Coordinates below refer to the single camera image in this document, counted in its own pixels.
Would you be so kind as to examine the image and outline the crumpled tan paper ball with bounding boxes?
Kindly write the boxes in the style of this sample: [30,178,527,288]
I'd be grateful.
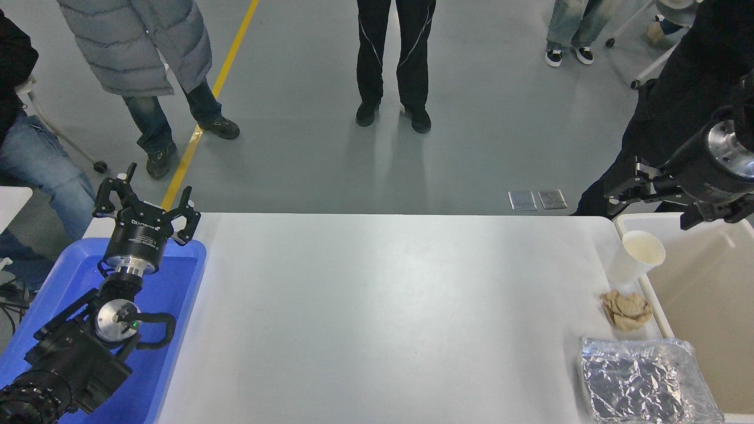
[601,290,653,332]

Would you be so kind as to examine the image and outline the white chair frame with caster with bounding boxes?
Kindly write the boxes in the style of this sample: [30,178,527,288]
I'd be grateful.
[15,77,108,174]

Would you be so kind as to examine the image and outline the white paper cup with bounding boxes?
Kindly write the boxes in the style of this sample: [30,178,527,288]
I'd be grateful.
[607,230,666,287]

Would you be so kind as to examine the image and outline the blue plastic tray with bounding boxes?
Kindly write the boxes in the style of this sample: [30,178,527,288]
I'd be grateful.
[0,237,208,424]

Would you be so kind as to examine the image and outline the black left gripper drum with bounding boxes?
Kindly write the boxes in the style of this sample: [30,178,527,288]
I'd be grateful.
[104,206,176,267]

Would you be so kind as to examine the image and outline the large pale bin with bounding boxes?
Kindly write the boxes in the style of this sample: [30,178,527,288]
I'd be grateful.
[614,212,754,423]

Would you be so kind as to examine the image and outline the white chair legs with casters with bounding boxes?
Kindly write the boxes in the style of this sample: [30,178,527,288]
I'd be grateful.
[605,0,678,90]

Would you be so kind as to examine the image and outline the person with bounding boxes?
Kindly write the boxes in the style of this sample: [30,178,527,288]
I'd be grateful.
[57,0,241,180]
[545,0,619,67]
[574,0,754,217]
[355,0,437,134]
[0,11,98,293]
[646,0,699,45]

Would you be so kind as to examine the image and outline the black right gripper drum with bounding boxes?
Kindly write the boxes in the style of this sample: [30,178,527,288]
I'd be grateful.
[663,127,754,204]

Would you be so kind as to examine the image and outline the black cable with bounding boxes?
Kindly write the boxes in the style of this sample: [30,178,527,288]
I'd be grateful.
[0,284,29,337]

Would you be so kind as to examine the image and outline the small white table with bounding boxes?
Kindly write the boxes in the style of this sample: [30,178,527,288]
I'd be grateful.
[0,186,34,235]

